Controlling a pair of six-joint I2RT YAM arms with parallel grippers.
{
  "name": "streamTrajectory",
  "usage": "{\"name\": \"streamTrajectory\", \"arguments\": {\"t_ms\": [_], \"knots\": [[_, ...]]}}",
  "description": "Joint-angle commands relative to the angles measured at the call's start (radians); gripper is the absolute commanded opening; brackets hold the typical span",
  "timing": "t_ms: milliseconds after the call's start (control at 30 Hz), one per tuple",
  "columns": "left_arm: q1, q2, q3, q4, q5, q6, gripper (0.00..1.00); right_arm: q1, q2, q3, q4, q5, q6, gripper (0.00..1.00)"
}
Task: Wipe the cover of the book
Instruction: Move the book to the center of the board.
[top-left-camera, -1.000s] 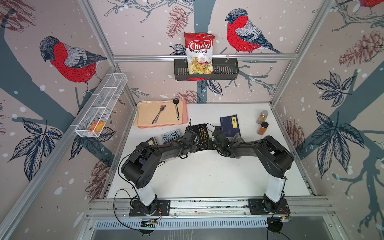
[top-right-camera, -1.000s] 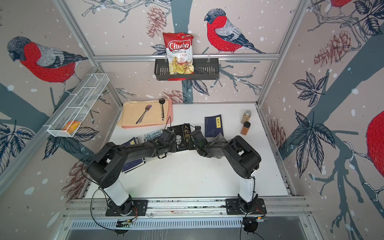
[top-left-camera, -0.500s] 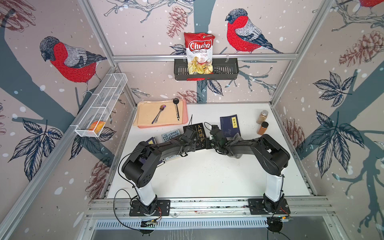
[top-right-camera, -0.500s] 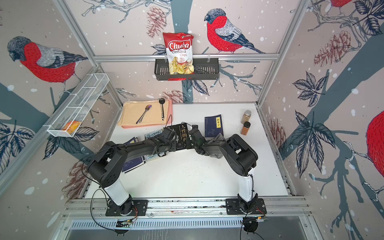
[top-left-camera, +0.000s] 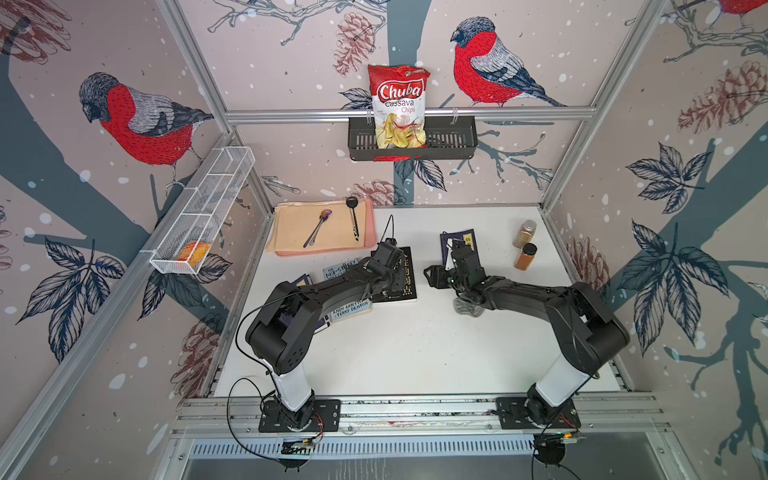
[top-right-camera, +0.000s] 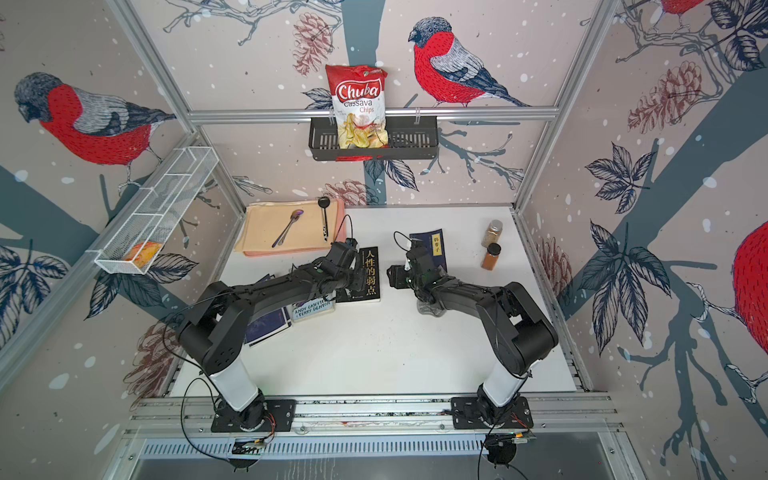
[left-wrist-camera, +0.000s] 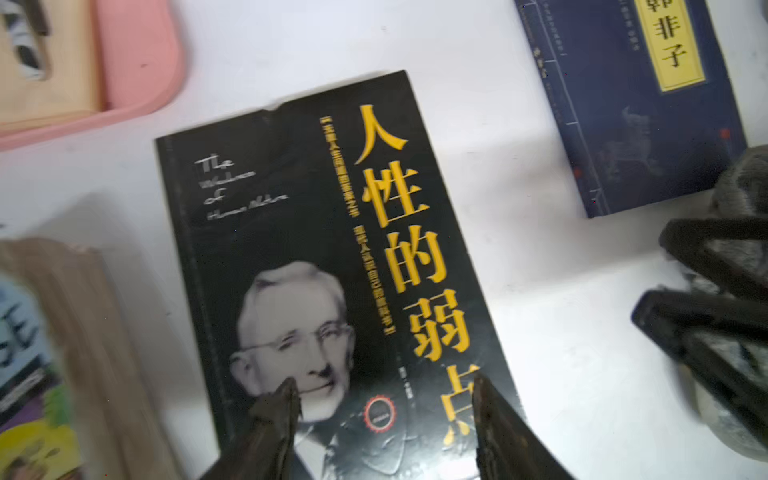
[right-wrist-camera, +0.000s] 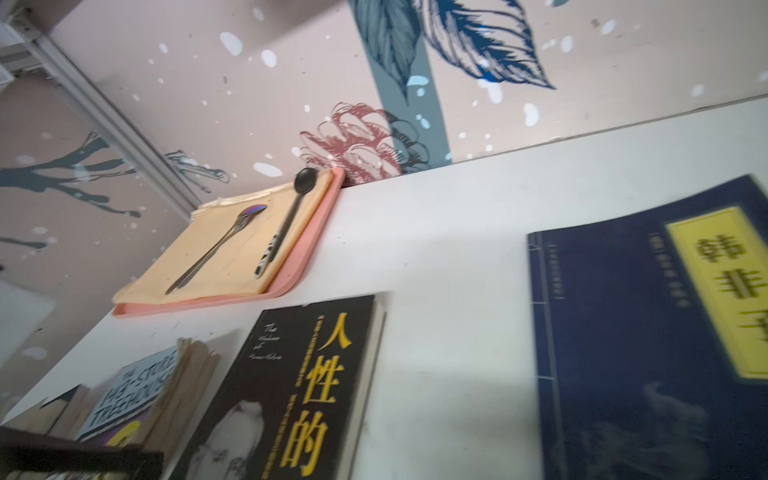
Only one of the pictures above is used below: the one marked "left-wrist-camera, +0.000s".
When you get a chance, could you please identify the Treehouse colourful paperback book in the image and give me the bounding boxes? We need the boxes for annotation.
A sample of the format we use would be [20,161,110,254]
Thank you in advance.
[1,238,181,479]

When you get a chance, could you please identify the grey striped cloth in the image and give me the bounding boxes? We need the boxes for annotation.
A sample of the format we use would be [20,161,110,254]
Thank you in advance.
[677,145,768,463]

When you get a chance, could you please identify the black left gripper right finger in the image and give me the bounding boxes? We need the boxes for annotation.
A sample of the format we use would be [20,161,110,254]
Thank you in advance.
[472,374,573,480]

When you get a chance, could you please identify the black portrait cover book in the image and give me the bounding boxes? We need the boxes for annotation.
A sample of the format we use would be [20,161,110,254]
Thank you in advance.
[155,71,519,479]

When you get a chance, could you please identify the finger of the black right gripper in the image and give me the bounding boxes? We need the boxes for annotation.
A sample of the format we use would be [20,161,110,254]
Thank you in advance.
[659,217,767,302]
[631,290,767,446]

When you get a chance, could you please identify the beige placemat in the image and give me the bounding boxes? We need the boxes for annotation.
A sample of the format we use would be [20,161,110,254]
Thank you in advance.
[1,1,103,136]

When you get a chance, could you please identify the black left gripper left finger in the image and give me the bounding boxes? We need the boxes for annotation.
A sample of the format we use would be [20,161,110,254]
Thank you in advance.
[200,378,301,480]

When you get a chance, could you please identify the black ladle spoon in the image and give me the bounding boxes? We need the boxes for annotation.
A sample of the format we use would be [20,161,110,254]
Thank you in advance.
[1,1,49,81]

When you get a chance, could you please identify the blue book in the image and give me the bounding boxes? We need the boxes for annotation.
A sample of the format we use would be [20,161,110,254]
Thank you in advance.
[516,1,747,218]

